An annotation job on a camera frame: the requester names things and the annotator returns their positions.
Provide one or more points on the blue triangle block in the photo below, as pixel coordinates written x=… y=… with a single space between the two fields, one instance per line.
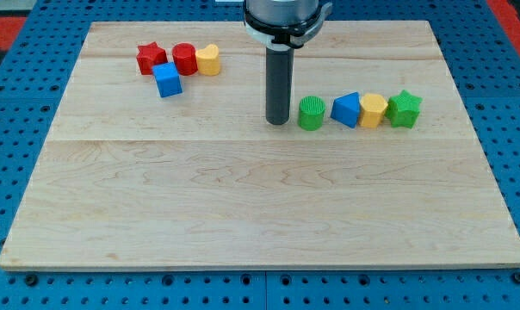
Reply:
x=346 y=109

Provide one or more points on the green cylinder block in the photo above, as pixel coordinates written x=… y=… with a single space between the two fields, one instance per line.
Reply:
x=311 y=113

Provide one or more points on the red cylinder block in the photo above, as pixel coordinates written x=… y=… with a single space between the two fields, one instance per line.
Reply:
x=184 y=58

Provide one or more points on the yellow hexagon block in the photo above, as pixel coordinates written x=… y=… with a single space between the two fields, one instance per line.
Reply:
x=372 y=109

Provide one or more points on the blue cube block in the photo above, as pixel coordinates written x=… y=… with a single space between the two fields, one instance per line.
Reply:
x=167 y=79

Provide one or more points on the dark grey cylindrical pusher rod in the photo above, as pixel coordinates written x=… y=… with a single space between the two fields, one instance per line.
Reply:
x=279 y=75

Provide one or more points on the red star block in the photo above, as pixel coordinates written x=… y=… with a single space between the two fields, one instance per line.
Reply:
x=150 y=55

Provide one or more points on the green star block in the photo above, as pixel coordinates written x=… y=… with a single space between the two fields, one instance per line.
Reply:
x=403 y=109

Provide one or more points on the yellow heart block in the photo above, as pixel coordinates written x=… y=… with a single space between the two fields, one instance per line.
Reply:
x=208 y=60

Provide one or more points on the light wooden board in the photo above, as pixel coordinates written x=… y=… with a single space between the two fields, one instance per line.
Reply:
x=128 y=180

